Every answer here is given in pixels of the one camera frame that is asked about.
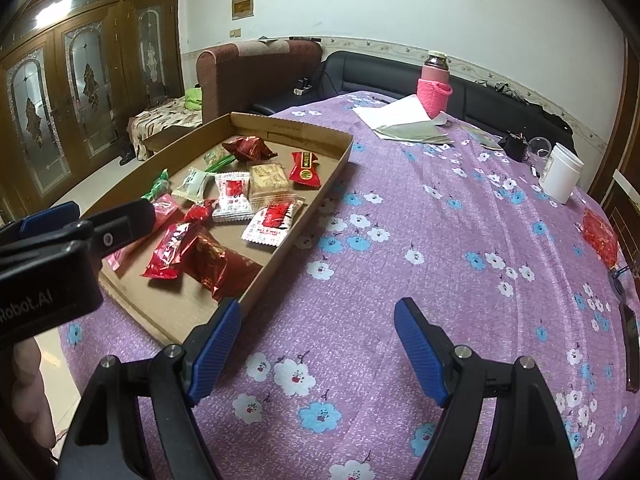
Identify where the small black object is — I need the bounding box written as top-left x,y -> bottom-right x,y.
607,265 -> 631,293

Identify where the brown wooden door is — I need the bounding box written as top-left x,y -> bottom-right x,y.
587,35 -> 640,241

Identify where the bright red snack packet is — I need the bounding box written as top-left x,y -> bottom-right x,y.
141,221 -> 203,281

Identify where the dark cloth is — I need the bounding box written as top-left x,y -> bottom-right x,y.
472,77 -> 576,136

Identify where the dark red snack packet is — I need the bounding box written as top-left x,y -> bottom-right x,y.
181,234 -> 263,303

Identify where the white and red snack packet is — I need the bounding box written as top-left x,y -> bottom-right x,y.
211,171 -> 255,223
241,198 -> 306,248

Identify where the purple floral tablecloth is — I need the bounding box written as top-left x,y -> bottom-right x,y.
57,90 -> 640,480

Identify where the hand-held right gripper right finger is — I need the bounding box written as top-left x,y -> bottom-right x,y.
393,297 -> 583,480

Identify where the brown armchair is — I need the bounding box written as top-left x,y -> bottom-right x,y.
196,39 -> 323,121

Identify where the black leather sofa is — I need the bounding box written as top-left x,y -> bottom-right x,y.
250,50 -> 576,151

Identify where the cardboard box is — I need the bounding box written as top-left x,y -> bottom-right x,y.
80,111 -> 354,347

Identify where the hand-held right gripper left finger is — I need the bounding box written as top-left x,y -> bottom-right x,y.
57,297 -> 243,480

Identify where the yellow cake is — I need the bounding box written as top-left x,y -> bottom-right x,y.
247,151 -> 322,208

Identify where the green booklet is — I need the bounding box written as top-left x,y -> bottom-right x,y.
462,124 -> 506,151

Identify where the small green candy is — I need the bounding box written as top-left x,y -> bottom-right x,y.
204,146 -> 238,173

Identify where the small black case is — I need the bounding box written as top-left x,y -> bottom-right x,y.
498,131 -> 528,162

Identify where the pink sleeved thermos bottle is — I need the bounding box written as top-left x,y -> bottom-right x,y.
417,51 -> 453,116

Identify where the white plastic jar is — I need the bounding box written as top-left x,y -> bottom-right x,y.
539,142 -> 585,205

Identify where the red plastic bag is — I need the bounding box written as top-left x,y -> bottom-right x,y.
581,208 -> 621,268

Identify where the dark red twisted candy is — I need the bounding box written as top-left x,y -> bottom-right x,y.
221,136 -> 278,162

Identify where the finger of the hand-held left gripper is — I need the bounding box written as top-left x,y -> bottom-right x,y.
82,199 -> 157,261
0,201 -> 93,271

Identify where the white paper sheet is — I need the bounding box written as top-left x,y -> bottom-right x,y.
352,95 -> 436,128

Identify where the patterned chair cover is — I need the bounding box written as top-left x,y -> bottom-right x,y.
127,95 -> 206,161

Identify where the pale white snack packet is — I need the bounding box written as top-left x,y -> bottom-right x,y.
171,167 -> 222,206

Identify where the white board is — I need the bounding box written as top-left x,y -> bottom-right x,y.
611,169 -> 640,198

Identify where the pink snack packet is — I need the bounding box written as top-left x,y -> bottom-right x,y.
105,194 -> 180,272

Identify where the person's left hand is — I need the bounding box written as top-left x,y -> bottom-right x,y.
10,335 -> 57,456

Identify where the wooden cabinet with glass doors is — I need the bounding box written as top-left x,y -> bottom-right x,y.
0,0 -> 181,221

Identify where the clear glass cup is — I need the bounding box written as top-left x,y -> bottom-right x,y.
526,136 -> 552,163

